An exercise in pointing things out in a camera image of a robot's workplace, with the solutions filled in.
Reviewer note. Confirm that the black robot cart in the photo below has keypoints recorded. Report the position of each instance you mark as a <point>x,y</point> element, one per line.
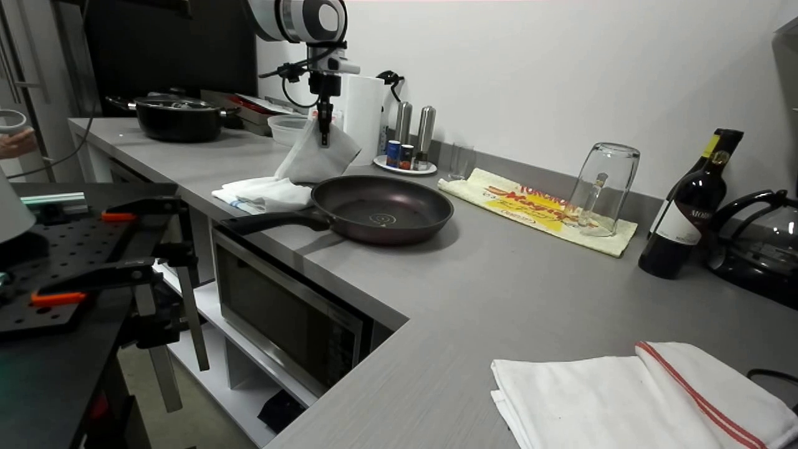
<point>49,383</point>

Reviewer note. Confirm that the small dark jar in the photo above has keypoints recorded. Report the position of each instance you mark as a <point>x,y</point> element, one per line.
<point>406,155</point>

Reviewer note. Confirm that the white towel with blue stripes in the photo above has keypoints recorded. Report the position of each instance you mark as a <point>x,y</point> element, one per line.
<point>319,163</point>

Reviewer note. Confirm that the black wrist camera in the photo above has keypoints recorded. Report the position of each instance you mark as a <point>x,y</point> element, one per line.
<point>288,69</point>

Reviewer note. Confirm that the upturned clear drinking glass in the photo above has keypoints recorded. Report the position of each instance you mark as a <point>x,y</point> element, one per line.
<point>606,187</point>

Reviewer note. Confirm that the wine bottle with yellow neck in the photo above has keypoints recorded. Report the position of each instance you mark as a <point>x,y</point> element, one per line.
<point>687,214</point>

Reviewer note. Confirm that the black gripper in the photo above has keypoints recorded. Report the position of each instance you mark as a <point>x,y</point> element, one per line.
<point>324,85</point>

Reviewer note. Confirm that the black monitor screen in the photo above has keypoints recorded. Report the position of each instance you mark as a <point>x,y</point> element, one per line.
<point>164,50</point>

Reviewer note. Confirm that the steel grinder mill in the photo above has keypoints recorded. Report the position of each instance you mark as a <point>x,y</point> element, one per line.
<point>426,131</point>
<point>401,122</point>

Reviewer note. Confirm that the round white plate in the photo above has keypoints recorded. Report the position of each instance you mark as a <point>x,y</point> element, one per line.
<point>419,168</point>

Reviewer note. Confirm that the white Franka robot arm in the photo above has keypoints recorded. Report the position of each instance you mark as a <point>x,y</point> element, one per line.
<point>300,19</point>

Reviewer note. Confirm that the small clear glass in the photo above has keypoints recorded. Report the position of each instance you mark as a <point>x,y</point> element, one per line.
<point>461,163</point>

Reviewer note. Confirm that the yellow printed tea towel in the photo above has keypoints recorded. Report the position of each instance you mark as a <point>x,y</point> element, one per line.
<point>531,208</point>

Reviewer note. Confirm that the black perforated breadboard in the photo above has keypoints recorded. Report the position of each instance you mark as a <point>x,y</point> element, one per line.
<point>66,251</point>

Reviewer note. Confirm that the grey box with red edge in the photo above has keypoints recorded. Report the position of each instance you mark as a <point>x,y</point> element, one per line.
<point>253,112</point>

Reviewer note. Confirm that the black cooking pot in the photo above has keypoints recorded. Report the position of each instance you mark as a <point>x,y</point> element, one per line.
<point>177,121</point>

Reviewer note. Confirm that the dark non-stick frying pan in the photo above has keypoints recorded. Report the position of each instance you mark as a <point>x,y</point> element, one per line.
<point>382,208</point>

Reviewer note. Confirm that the small blue can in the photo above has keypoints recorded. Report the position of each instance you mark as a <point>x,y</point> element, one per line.
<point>392,153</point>

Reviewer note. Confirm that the built-in microwave oven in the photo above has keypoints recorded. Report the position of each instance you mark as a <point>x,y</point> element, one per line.
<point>283,314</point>

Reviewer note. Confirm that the white paper towel roll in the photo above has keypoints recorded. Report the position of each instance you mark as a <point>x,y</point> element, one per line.
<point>367,107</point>

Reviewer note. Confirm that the black drip coffee machine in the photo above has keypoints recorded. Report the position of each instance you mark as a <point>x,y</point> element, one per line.
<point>755,251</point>

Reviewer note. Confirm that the white towel with red stripe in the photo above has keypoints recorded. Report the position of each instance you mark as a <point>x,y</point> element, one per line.
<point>624,399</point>

